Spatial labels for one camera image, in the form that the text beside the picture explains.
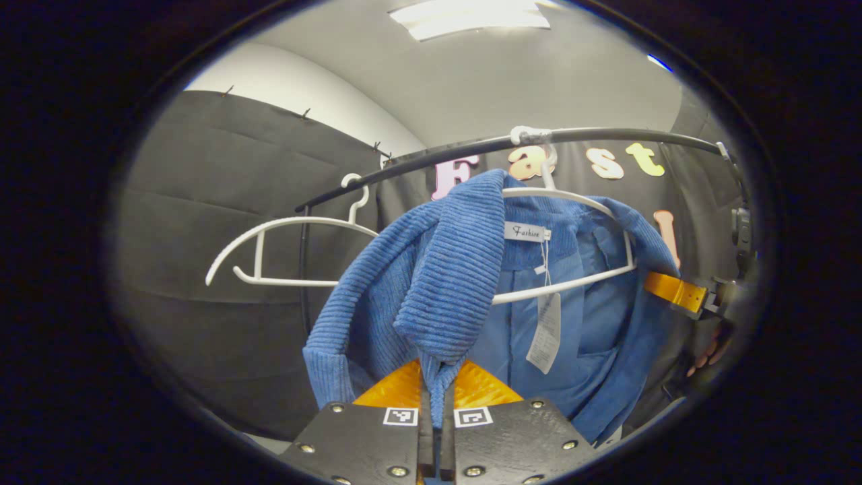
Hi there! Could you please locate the black clothes rack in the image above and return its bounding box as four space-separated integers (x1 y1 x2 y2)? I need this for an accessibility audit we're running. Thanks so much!
295 128 748 337

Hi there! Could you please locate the blue corduroy jacket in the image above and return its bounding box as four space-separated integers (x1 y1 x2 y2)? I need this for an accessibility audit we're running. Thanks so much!
303 168 681 445

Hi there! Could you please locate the black backdrop cloth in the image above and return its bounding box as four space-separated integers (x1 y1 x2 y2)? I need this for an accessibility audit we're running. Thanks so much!
111 91 748 442

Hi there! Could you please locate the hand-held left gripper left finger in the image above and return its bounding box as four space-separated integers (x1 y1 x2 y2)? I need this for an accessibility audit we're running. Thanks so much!
279 359 435 485

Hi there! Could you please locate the white plastic hanger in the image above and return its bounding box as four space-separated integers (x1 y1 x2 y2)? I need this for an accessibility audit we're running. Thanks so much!
205 173 381 287
492 126 637 305

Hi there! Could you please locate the large ceiling light panel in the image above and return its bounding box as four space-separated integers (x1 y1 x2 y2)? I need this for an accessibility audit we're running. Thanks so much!
389 0 552 41

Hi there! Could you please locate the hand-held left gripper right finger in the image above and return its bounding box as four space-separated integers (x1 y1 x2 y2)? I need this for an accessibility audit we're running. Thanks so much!
441 359 597 485

